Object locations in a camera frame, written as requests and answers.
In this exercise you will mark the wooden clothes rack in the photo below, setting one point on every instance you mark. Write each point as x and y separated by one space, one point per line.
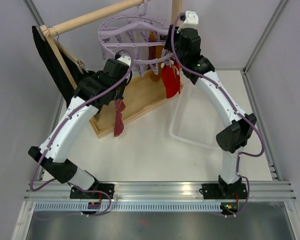
138 74

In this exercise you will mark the white plastic basket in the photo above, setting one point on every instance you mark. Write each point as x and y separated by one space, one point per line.
195 120

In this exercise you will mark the purple round clip hanger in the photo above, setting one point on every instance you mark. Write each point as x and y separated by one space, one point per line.
131 32

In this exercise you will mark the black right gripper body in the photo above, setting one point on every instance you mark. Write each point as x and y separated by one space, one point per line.
168 43

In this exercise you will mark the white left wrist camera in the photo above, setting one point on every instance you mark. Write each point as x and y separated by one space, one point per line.
126 59

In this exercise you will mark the white slotted cable duct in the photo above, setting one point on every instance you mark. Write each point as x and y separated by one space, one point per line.
129 206

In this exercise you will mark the maroon purple striped sock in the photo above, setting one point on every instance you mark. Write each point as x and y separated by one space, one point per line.
152 52

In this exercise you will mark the red sock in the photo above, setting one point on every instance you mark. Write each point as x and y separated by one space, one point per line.
176 69
169 81

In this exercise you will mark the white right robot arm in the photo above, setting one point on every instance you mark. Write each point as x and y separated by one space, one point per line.
238 125

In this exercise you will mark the wooden clip hanger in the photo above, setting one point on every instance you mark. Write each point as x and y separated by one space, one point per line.
77 61

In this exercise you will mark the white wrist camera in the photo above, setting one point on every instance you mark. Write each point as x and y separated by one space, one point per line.
191 21
126 59

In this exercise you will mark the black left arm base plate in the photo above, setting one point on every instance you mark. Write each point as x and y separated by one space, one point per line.
96 192

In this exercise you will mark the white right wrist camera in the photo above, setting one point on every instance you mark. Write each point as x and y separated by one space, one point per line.
191 21

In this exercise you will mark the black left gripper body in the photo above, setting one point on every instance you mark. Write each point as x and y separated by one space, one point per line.
119 91

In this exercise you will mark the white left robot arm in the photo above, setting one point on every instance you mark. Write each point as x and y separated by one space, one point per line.
72 132

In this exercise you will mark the black garment on hanger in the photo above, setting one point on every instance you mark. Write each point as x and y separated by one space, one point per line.
55 69

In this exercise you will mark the mustard sock brown cuff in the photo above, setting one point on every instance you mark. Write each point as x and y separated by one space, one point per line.
156 37

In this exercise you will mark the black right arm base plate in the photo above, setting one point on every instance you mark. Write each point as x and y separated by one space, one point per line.
216 191

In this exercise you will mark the aluminium mounting rail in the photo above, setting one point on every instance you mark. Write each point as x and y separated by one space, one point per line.
184 191

